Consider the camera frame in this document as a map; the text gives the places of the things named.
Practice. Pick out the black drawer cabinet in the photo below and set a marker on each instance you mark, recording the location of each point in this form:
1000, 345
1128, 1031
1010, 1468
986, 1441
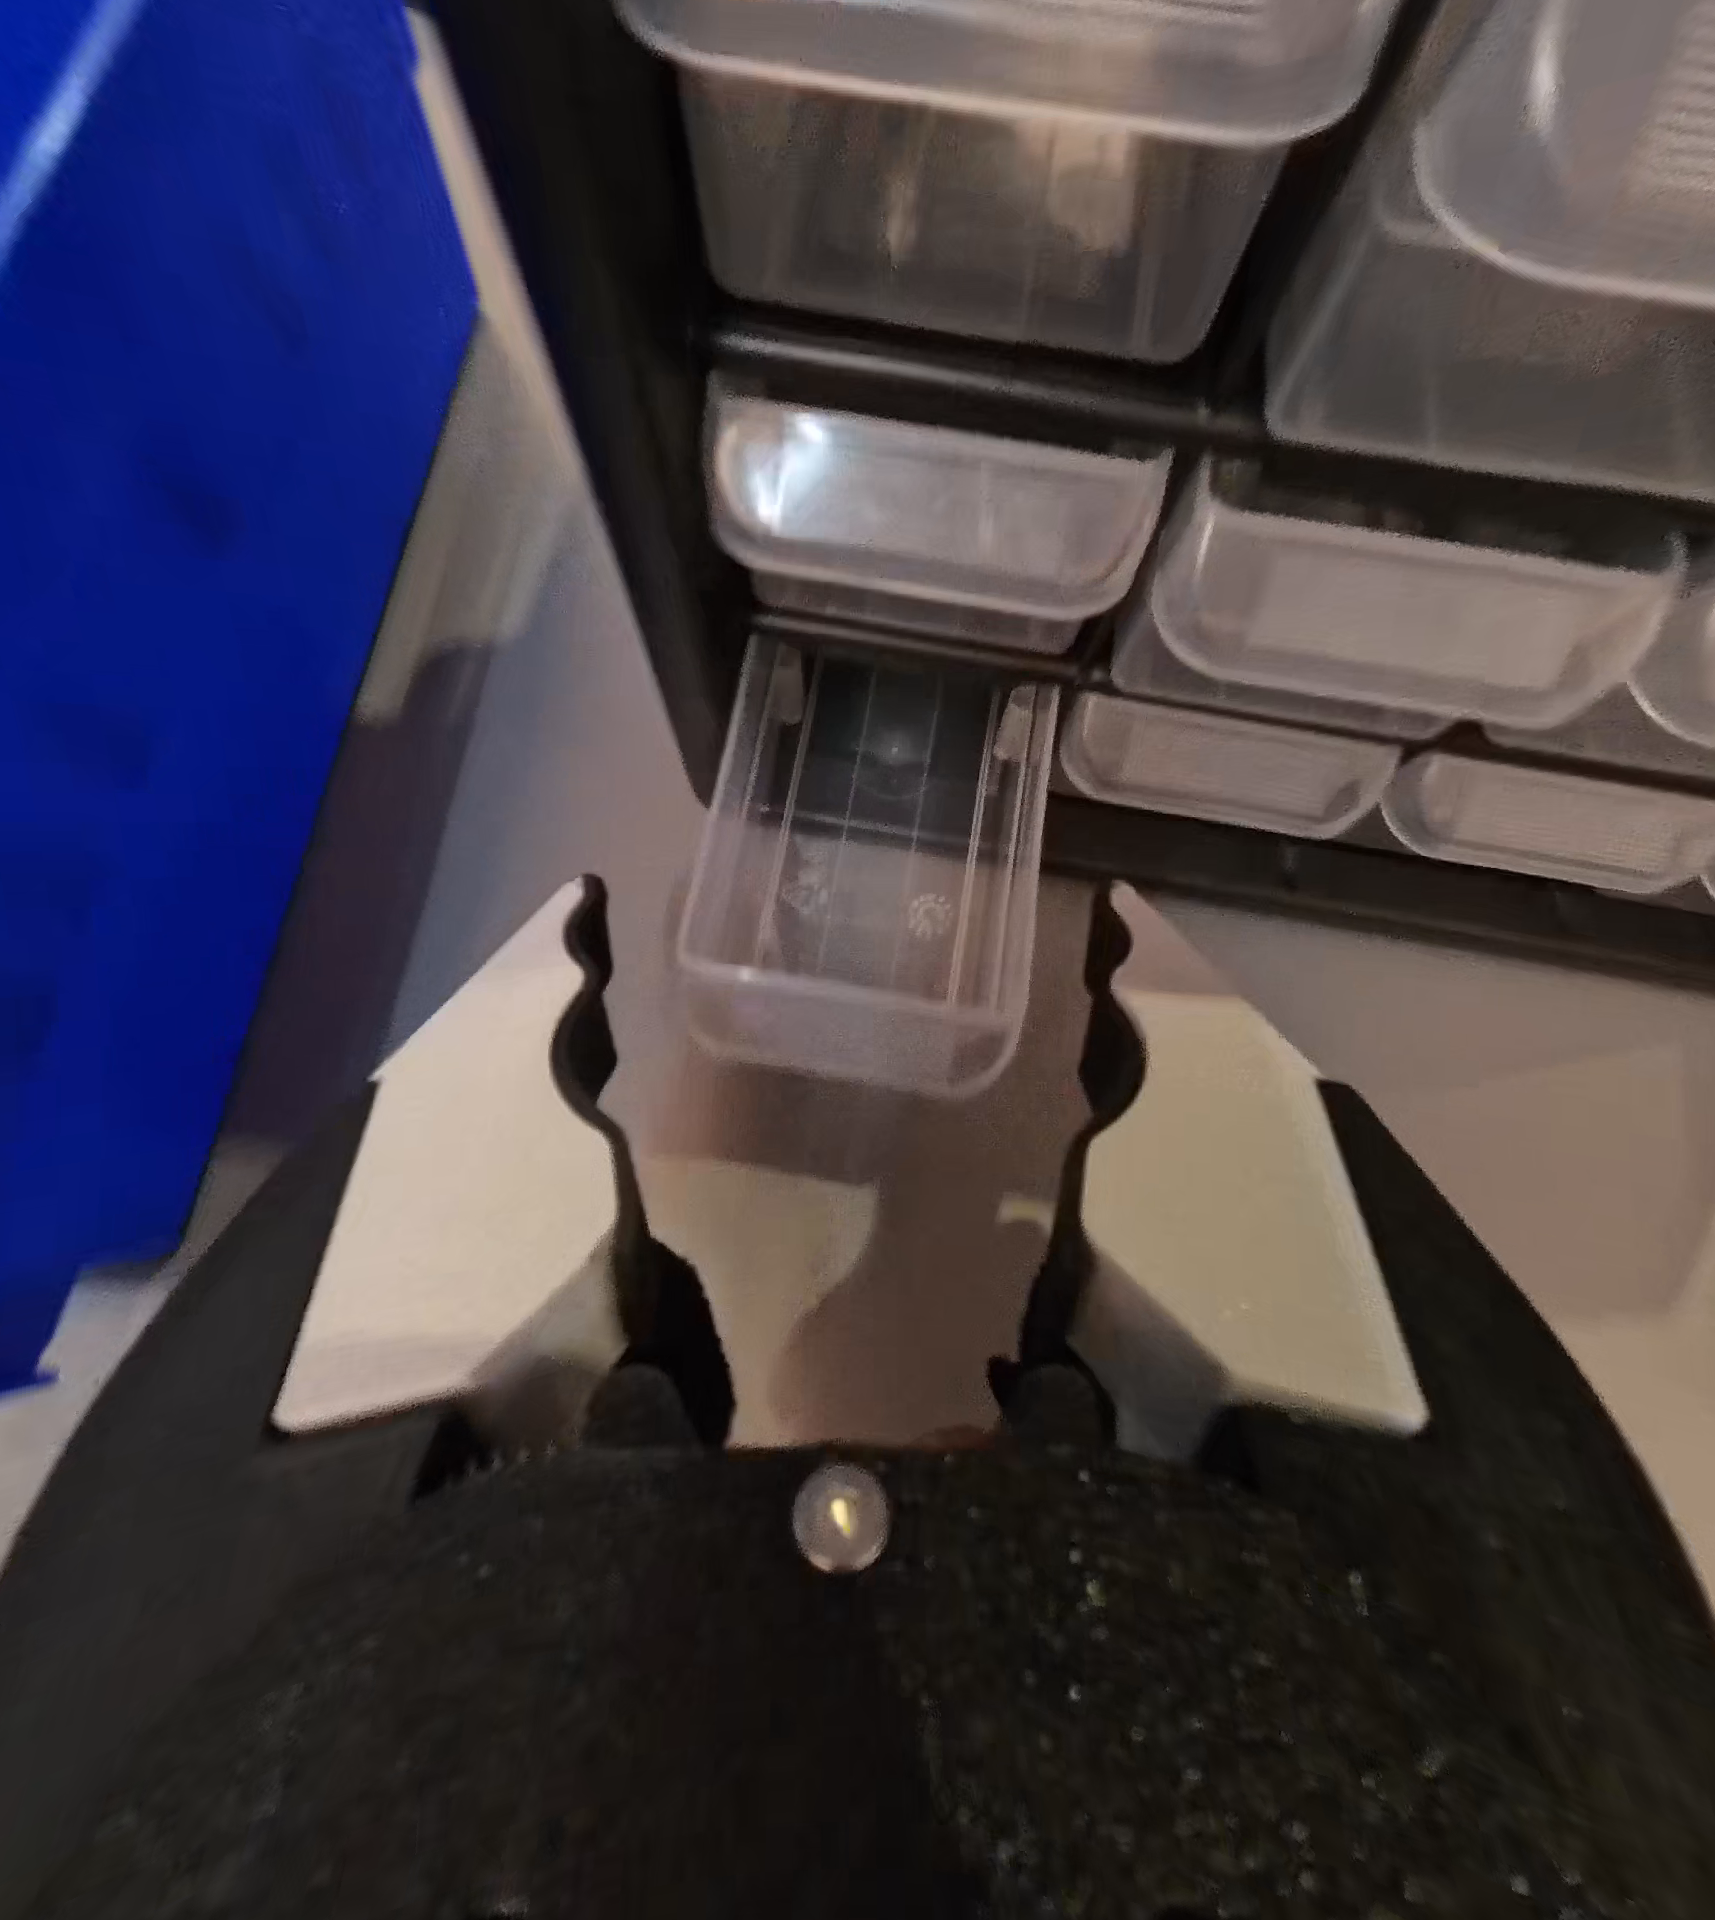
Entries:
602, 375

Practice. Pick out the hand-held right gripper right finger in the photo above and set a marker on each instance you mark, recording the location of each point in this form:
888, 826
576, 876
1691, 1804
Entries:
1232, 1200

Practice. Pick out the set of clear cabinet drawers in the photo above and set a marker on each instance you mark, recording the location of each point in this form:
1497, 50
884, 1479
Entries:
1547, 224

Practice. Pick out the blue plastic bin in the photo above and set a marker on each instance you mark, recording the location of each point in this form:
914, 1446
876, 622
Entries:
152, 674

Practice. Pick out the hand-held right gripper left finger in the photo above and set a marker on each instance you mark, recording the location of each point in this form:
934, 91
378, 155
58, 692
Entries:
466, 1200

